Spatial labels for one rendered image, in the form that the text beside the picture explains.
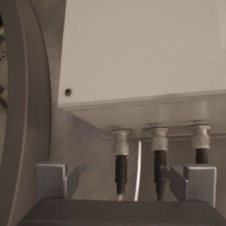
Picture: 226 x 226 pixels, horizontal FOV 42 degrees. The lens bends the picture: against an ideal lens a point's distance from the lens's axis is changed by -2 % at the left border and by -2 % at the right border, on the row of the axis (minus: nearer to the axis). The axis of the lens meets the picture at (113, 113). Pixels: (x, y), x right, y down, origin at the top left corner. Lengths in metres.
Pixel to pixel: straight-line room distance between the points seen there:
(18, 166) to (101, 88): 0.14
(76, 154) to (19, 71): 0.11
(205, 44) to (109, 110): 0.08
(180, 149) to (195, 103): 0.11
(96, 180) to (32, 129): 0.09
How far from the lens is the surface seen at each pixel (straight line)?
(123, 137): 0.28
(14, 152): 0.32
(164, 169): 0.17
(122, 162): 0.27
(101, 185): 0.32
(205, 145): 0.26
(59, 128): 0.35
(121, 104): 0.20
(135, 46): 0.21
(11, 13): 0.40
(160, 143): 0.26
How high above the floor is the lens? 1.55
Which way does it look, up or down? 4 degrees down
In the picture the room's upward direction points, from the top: 45 degrees clockwise
